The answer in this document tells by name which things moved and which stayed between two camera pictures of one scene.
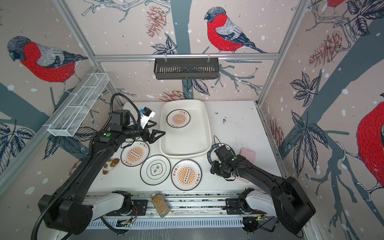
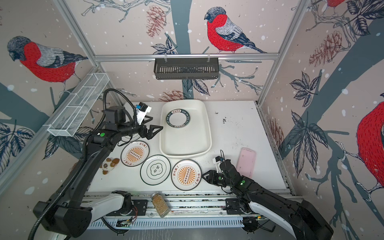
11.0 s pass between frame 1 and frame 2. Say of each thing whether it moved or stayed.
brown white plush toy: stayed
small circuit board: stayed
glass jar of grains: stayed
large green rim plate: moved
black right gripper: moved
